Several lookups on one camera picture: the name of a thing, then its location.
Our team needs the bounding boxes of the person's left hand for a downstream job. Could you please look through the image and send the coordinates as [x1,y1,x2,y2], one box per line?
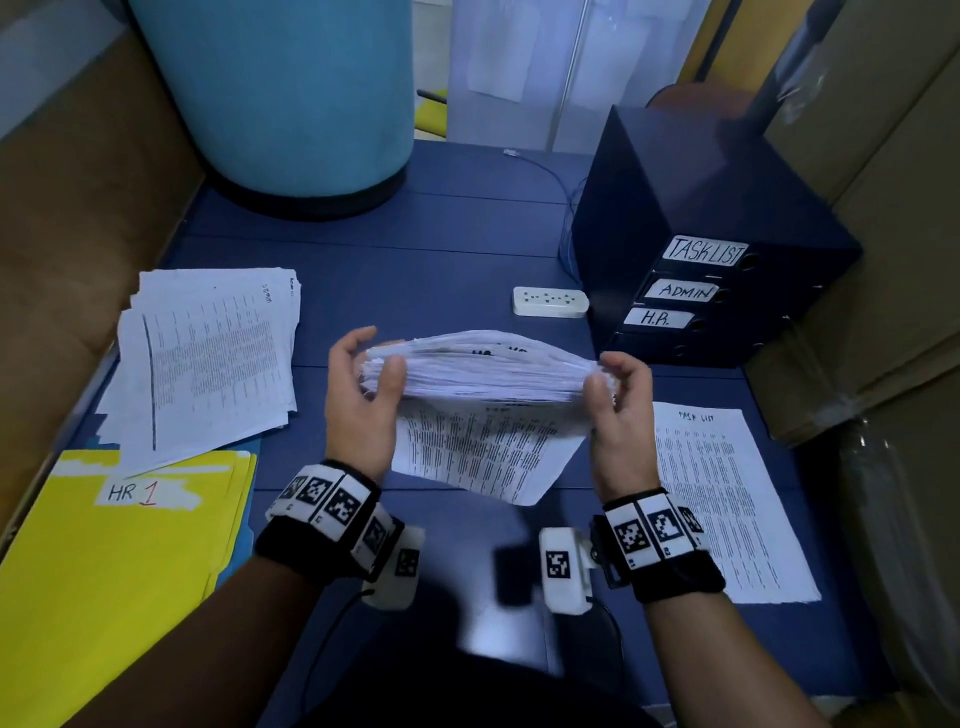
[324,325,410,485]

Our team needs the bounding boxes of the person's right hand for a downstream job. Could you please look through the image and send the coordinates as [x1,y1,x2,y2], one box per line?
[585,351,662,504]

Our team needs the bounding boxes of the neat stack of printed papers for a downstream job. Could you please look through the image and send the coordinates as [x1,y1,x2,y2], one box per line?
[652,402,824,606]
[94,267,302,479]
[357,330,620,507]

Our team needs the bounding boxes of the yellow folder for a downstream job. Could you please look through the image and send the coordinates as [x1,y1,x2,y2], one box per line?
[0,447,260,728]

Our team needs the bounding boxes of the person's right forearm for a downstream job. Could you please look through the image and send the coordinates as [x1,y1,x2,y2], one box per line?
[645,592,827,728]

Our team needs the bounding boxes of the person's left forearm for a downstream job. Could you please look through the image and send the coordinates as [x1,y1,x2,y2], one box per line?
[67,555,324,728]

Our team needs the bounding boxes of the person's dark trousers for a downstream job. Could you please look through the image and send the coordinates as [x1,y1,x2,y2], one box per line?
[292,585,669,728]

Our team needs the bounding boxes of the black marker wristband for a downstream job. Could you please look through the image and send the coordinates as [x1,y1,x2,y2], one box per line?
[253,459,407,584]
[589,487,729,606]

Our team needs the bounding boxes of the white power strip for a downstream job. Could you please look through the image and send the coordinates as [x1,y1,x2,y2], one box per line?
[513,285,591,320]

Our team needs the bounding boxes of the yellow plastic item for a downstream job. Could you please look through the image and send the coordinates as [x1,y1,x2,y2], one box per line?
[415,90,452,140]

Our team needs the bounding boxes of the teal cylindrical barrel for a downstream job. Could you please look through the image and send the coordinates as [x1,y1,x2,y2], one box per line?
[127,0,417,219]

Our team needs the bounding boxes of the brown cardboard box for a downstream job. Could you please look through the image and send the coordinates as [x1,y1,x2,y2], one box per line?
[745,0,960,449]

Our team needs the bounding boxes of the white partition panel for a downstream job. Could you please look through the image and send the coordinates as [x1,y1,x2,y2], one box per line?
[447,0,714,155]

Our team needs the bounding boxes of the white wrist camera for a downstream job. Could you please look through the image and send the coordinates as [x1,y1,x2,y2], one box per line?
[363,525,428,611]
[538,526,599,617]

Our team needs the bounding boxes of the black camera cable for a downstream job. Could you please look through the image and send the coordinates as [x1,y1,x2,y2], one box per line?
[300,592,369,714]

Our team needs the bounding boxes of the thin power cable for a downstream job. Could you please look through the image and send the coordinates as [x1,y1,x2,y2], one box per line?
[502,147,587,287]

